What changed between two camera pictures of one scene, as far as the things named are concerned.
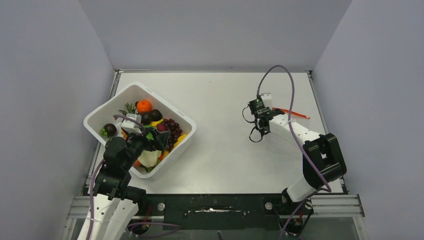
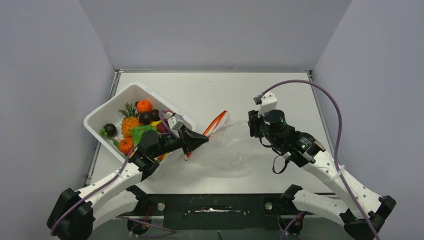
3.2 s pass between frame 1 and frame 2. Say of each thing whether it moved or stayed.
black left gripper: moved
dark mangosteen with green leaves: stayed
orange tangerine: stayed
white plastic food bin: stayed
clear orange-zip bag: moved
